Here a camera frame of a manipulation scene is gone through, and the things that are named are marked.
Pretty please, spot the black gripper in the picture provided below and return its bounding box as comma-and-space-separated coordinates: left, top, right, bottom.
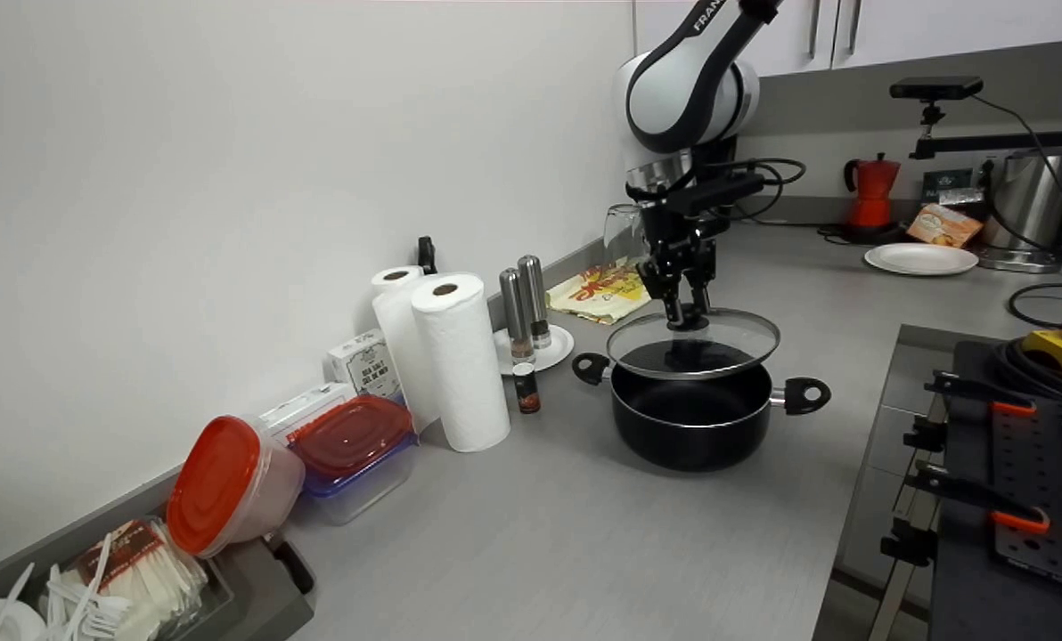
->
639, 192, 722, 336

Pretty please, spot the clear glass lid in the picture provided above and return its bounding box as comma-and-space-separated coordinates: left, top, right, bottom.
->
603, 303, 785, 386

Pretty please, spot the black cooking pot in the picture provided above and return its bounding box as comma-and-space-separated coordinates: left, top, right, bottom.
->
569, 343, 835, 475

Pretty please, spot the red moka pot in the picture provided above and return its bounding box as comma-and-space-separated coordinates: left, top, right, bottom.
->
841, 148, 905, 234

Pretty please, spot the rectangular container red lid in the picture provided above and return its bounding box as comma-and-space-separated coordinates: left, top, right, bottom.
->
280, 392, 419, 528

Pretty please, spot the round container red lid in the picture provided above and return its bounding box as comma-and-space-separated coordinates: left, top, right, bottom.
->
164, 412, 309, 561

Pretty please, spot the upturned drinking glass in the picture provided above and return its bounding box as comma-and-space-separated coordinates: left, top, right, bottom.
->
603, 201, 650, 256

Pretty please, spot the cutting board with food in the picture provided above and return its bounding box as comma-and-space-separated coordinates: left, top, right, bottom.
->
545, 254, 663, 332

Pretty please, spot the small white saucer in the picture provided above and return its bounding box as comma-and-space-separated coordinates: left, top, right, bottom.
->
488, 325, 577, 381

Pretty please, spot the steel spice grinder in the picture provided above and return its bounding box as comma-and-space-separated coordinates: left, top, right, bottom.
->
517, 254, 556, 348
497, 267, 538, 361

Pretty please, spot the small brown bottle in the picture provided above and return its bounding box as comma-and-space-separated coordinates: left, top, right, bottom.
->
510, 366, 545, 418

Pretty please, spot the white paper towel roll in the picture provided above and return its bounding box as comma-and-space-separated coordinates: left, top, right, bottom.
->
368, 265, 445, 433
405, 271, 517, 456

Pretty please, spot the white plate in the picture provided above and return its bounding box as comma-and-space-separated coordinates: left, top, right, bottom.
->
859, 240, 984, 283

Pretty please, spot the orange packet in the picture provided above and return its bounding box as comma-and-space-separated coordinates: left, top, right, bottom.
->
902, 201, 988, 254

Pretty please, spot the grey steel cooktop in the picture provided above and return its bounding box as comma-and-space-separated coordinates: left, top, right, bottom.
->
811, 319, 1062, 641

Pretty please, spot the white socket box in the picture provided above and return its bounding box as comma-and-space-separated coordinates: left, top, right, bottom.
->
322, 329, 401, 406

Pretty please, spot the steel kettle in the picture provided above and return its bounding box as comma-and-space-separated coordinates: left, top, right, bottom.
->
984, 148, 1062, 267

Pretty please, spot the white lidded clear box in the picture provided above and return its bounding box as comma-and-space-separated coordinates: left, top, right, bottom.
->
258, 381, 355, 438

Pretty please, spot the grey tray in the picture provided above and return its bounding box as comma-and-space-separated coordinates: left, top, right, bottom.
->
0, 465, 316, 641

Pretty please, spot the box of white sticks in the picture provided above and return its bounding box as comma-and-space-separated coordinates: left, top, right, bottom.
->
75, 516, 214, 641

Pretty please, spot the black clamp orange handle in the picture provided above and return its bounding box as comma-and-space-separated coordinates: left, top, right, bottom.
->
880, 459, 1055, 567
902, 366, 1044, 456

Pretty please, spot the black stereo camera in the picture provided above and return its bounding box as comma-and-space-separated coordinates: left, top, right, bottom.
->
886, 74, 988, 102

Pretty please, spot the black cable loop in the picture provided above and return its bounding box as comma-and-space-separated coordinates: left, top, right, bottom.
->
1004, 277, 1062, 332

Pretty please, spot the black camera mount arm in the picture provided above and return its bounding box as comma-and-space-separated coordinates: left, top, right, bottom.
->
905, 96, 1062, 165

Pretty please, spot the white wall cabinet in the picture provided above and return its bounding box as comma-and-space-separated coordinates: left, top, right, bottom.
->
630, 0, 1062, 96

